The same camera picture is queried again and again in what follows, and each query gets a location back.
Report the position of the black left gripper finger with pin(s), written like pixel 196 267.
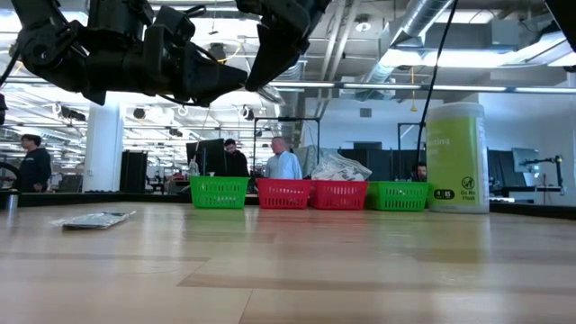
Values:
pixel 207 76

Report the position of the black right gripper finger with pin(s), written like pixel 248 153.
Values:
pixel 274 54

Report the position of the green plastic basket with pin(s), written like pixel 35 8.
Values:
pixel 219 193
pixel 396 196

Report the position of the bagged white cotton kit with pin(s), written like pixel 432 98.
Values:
pixel 342 171

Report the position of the bagged black comb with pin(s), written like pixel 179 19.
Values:
pixel 94 220

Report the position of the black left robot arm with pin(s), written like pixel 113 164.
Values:
pixel 54 54

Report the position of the black ceiling device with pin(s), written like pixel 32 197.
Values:
pixel 218 50

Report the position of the white ceiling sensor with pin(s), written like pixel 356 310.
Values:
pixel 362 24

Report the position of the black monitor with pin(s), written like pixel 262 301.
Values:
pixel 207 155

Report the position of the person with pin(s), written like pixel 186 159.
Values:
pixel 35 168
pixel 283 166
pixel 420 173
pixel 236 164

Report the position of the white pillar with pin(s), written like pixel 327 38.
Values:
pixel 103 148

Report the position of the black cabinet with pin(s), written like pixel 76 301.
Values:
pixel 133 171

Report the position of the red plastic basket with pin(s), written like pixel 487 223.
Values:
pixel 283 194
pixel 337 195

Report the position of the dark partition panel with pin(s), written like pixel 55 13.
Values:
pixel 396 164

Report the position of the ceiling light panel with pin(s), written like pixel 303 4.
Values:
pixel 463 58

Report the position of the silver metal cup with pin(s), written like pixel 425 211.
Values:
pixel 11 204

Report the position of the green wipes canister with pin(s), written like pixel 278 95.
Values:
pixel 454 157

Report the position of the grey monitor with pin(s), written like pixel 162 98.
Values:
pixel 524 159

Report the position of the silver ventilation duct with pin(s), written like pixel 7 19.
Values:
pixel 418 18
pixel 299 72

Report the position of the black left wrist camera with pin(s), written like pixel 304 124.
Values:
pixel 175 24

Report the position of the black metal frame stand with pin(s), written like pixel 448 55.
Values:
pixel 288 119

